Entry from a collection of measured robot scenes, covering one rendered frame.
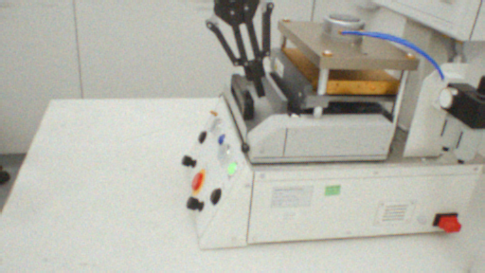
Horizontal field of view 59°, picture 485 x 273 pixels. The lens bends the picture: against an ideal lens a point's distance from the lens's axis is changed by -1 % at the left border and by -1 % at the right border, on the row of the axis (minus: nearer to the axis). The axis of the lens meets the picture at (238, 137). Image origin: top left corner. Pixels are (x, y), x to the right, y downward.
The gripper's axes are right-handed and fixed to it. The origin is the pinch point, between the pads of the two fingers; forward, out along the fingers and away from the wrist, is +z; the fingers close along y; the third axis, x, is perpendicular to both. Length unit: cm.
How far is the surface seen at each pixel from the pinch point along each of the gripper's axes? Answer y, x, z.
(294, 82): -5.8, 5.9, 0.6
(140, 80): 44, -142, 40
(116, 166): 36.2, -13.9, 16.2
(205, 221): 17.7, 13.0, 18.8
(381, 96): -20.2, 9.6, 6.8
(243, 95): 3.5, 4.8, 0.4
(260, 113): 1.3, 4.1, 5.4
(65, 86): 80, -140, 30
